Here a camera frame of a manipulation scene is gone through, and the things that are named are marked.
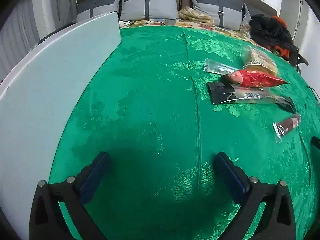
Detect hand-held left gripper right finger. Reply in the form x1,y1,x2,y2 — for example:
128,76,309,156
214,152,297,240

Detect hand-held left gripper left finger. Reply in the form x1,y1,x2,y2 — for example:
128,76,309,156
29,151,110,240

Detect brown sausage packet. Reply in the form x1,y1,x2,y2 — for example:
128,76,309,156
272,114,302,145

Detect long black snack packet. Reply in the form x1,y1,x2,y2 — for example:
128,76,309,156
207,81,297,113

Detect red cone snack packet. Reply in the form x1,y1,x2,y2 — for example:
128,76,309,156
221,69,290,88

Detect bread loaf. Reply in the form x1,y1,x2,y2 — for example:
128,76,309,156
240,44,279,77

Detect white storage box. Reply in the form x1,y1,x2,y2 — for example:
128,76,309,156
0,11,122,230

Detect clear snack packet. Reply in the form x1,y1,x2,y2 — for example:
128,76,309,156
203,58,241,75

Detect eyeglasses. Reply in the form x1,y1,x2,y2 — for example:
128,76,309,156
306,85,320,104

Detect green floral blanket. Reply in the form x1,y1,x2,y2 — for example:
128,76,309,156
49,26,320,240

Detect red garment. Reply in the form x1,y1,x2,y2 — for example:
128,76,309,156
269,16,292,55

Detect clear plastic bag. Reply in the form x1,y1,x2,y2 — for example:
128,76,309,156
240,20,252,38

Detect grey two-tone pillow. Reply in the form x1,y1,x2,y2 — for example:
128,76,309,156
76,0,123,23
241,2,253,30
119,0,180,20
189,0,244,32

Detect floral bedsheet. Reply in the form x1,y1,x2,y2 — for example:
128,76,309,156
119,17,253,40

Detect grey curtain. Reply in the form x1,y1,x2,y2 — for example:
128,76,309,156
0,0,78,73

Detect beige folded cloth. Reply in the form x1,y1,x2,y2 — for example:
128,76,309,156
177,6,214,23

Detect white door frame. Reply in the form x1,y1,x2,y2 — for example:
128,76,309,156
280,0,313,45

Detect tangled cables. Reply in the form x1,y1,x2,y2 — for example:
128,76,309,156
125,19,165,27

